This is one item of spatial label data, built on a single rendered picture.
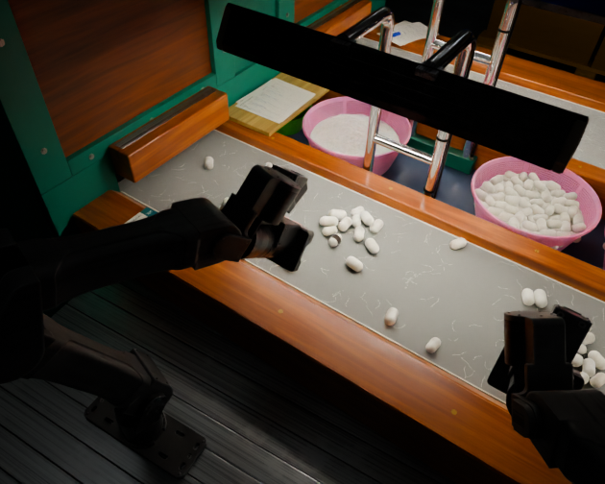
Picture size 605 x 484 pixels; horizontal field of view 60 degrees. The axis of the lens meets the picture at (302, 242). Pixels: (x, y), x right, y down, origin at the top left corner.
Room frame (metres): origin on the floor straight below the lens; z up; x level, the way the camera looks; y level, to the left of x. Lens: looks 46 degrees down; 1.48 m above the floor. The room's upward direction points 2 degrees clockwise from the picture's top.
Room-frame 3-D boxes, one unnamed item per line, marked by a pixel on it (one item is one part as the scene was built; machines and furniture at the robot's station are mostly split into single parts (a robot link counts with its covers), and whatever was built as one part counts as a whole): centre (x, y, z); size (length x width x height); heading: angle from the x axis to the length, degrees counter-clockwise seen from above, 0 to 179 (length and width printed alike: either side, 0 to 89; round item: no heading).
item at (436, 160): (0.84, -0.16, 0.90); 0.20 x 0.19 x 0.45; 57
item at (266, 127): (1.22, 0.06, 0.77); 0.33 x 0.15 x 0.01; 147
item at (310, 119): (1.11, -0.12, 0.72); 0.27 x 0.27 x 0.10
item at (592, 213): (0.87, -0.49, 0.72); 0.27 x 0.27 x 0.10
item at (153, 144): (0.97, 0.29, 0.83); 0.30 x 0.06 x 0.07; 147
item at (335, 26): (1.54, -0.08, 0.83); 0.30 x 0.06 x 0.07; 147
